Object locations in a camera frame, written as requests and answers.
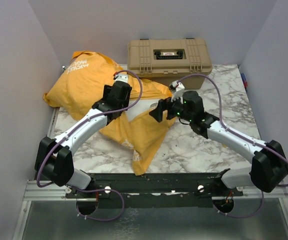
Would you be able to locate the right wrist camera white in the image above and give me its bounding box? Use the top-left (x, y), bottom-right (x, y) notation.
top-left (168, 80), bottom-right (185, 102)

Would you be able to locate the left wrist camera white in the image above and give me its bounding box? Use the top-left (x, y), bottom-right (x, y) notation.
top-left (113, 73), bottom-right (129, 84)

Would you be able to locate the blue red object at wall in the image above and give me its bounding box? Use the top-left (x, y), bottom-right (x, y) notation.
top-left (240, 73), bottom-right (248, 92)

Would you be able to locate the orange Mickey Mouse pillowcase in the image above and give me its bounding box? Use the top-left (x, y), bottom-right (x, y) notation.
top-left (43, 51), bottom-right (175, 176)

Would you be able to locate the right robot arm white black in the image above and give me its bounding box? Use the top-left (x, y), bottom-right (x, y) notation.
top-left (149, 90), bottom-right (288, 196)

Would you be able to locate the white pillow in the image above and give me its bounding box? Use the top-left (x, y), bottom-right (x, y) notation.
top-left (125, 99), bottom-right (159, 122)

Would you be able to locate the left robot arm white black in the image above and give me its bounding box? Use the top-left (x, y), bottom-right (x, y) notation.
top-left (34, 80), bottom-right (132, 198)

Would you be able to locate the tan plastic toolbox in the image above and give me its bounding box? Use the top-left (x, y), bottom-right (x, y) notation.
top-left (127, 38), bottom-right (213, 86)

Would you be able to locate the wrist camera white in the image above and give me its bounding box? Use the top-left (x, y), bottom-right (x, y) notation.
top-left (168, 80), bottom-right (185, 102)
top-left (113, 73), bottom-right (129, 84)

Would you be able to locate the aluminium frame rail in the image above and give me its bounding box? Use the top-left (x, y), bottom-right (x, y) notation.
top-left (22, 179), bottom-right (71, 202)

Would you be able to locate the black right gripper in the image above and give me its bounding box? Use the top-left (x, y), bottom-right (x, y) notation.
top-left (149, 91), bottom-right (193, 123)

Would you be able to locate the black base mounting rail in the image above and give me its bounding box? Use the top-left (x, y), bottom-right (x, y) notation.
top-left (65, 172), bottom-right (243, 209)

